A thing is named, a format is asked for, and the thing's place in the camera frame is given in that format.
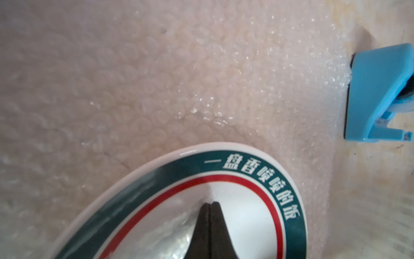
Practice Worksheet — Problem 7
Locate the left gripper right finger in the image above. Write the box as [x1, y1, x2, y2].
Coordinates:
[211, 202, 238, 259]

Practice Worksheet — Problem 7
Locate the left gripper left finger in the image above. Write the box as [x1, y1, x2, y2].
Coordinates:
[184, 203, 210, 259]

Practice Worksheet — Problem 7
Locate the white plate green red rim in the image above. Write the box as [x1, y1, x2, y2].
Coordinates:
[45, 142, 308, 259]

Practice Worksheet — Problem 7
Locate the clear bubble wrap sheet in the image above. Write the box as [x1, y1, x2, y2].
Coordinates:
[1, 1, 350, 259]

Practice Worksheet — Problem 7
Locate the blue tape dispenser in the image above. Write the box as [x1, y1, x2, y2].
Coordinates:
[345, 43, 414, 142]

